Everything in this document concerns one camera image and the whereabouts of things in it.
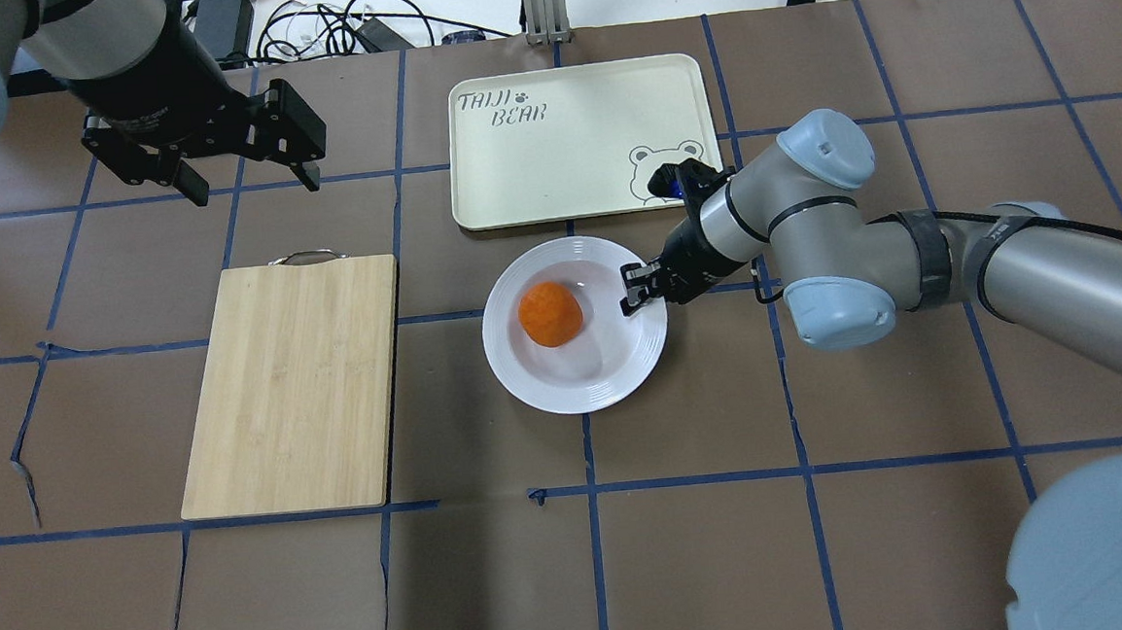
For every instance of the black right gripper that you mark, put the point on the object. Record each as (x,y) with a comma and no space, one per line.
(686,262)

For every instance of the bamboo cutting board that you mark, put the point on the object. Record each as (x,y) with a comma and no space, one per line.
(295,410)

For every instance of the white round plate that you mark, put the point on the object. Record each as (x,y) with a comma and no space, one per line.
(611,355)

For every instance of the cream bear tray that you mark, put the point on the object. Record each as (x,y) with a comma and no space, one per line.
(577,142)

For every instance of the black power brick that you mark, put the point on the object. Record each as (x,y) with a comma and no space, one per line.
(223,28)

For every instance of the orange fruit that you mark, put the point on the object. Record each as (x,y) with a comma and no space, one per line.
(550,314)

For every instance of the aluminium frame post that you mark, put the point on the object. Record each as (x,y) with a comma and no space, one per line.
(546,22)

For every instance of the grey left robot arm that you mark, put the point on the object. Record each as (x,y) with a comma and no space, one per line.
(74,40)

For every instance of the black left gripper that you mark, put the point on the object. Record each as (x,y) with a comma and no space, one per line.
(150,99)

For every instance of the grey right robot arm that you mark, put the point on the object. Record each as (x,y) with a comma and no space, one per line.
(846,279)

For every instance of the black power adapter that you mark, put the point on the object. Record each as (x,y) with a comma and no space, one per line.
(375,36)

